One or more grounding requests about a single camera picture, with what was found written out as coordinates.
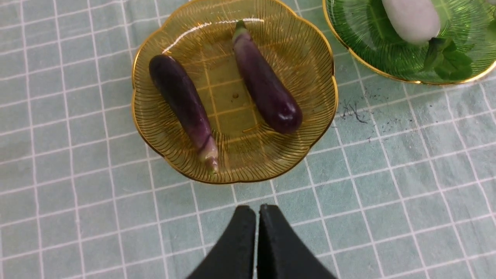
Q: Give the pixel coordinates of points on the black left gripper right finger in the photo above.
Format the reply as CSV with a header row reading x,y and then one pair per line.
x,y
281,254

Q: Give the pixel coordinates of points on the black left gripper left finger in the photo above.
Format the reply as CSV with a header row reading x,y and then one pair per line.
x,y
232,255

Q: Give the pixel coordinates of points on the purple eggplant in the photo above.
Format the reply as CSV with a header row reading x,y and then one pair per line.
x,y
274,102
178,89

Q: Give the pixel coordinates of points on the white radish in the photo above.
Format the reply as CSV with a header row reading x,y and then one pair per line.
x,y
423,41

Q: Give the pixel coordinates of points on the green checkered tablecloth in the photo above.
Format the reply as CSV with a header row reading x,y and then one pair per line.
x,y
402,186

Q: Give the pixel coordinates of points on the amber glass plate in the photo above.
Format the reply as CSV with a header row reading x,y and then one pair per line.
x,y
198,35

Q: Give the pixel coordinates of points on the green glass plate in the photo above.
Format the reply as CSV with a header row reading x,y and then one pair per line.
x,y
348,21

